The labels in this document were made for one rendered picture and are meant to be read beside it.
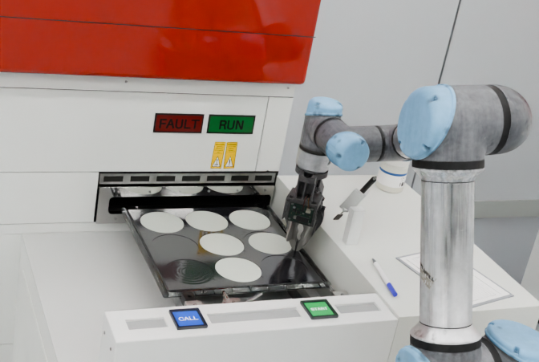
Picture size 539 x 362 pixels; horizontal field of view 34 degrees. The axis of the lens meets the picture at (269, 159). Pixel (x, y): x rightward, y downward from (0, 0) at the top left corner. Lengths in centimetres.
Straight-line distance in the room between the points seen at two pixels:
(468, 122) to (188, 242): 80
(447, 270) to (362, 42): 258
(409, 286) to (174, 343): 54
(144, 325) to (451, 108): 64
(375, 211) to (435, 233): 71
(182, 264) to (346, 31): 219
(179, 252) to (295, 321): 38
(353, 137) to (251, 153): 47
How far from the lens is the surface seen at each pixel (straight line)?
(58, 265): 200
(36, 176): 205
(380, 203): 219
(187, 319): 160
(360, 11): 391
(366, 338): 174
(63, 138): 202
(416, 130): 142
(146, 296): 192
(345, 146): 174
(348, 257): 191
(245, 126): 212
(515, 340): 156
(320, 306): 171
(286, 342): 165
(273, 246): 202
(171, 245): 196
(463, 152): 142
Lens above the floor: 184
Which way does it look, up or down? 22 degrees down
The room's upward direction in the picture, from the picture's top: 11 degrees clockwise
